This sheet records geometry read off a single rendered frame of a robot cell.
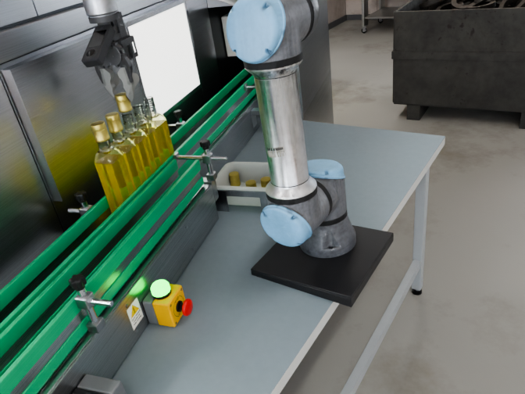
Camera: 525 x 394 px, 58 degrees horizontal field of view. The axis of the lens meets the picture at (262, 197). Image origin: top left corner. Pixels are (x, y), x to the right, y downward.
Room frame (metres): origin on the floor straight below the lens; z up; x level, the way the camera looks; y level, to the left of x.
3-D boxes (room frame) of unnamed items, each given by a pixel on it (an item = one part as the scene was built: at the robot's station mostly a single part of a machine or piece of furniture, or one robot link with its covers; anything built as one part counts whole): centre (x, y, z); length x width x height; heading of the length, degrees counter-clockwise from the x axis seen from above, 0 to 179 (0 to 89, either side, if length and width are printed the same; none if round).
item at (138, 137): (1.20, 0.32, 0.99); 0.06 x 0.06 x 0.21; 70
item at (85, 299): (0.69, 0.34, 0.94); 0.07 x 0.04 x 0.13; 68
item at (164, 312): (0.84, 0.26, 0.79); 0.07 x 0.07 x 0.07; 68
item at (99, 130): (1.10, 0.37, 1.14); 0.04 x 0.04 x 0.04
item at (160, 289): (0.84, 0.26, 0.84); 0.04 x 0.04 x 0.03
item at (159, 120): (1.31, 0.28, 0.99); 0.06 x 0.06 x 0.21; 69
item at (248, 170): (1.34, 0.03, 0.80); 0.22 x 0.17 x 0.09; 68
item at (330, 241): (1.02, -0.15, 0.82); 0.15 x 0.15 x 0.10
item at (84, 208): (1.05, 0.46, 0.94); 0.07 x 0.04 x 0.13; 68
